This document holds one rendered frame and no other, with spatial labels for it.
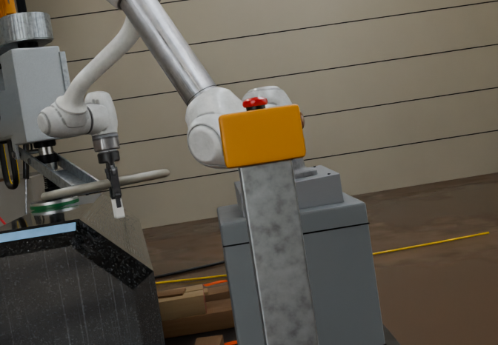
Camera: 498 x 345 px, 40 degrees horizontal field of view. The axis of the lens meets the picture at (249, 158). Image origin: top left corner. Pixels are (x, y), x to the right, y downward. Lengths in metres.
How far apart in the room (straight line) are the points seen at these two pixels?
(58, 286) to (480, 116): 6.61
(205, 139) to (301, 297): 0.78
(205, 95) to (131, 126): 5.99
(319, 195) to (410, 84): 6.30
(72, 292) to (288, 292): 1.51
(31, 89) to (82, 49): 4.77
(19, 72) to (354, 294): 1.86
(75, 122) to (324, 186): 0.87
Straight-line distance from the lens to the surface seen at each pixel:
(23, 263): 2.47
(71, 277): 2.45
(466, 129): 8.35
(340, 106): 7.91
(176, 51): 1.88
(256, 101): 1.03
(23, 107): 3.13
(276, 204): 1.02
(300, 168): 1.96
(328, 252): 1.86
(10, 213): 5.76
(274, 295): 1.04
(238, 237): 1.82
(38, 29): 3.18
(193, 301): 3.55
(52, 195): 2.50
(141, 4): 1.96
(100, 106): 2.37
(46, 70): 3.18
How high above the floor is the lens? 1.07
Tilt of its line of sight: 3 degrees down
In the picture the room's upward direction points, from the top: 9 degrees counter-clockwise
